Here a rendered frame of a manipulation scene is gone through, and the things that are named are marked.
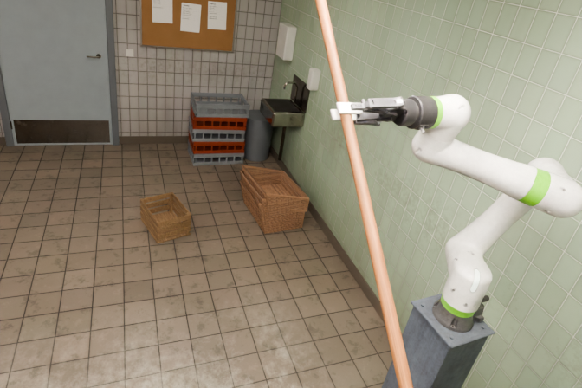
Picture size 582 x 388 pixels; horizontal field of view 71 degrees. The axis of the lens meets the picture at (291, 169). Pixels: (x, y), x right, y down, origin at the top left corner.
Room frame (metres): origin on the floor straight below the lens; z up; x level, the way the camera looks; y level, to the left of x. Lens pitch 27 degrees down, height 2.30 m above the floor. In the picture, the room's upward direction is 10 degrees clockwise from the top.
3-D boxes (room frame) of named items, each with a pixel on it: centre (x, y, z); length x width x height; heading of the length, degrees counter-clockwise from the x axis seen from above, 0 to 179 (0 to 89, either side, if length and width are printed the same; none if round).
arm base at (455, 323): (1.20, -0.74, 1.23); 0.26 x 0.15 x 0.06; 119
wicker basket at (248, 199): (3.41, 0.14, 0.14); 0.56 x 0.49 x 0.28; 30
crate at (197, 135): (4.46, 0.95, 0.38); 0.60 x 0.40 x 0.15; 113
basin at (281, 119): (4.21, 0.20, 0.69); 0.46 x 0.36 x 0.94; 24
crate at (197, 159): (4.46, 0.94, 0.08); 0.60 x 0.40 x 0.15; 116
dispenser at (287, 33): (4.72, 0.29, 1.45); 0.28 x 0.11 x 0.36; 24
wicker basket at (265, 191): (3.41, 0.13, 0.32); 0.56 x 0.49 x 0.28; 32
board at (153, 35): (4.71, 1.38, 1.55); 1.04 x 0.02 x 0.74; 114
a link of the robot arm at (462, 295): (1.18, -0.69, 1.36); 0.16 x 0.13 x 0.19; 171
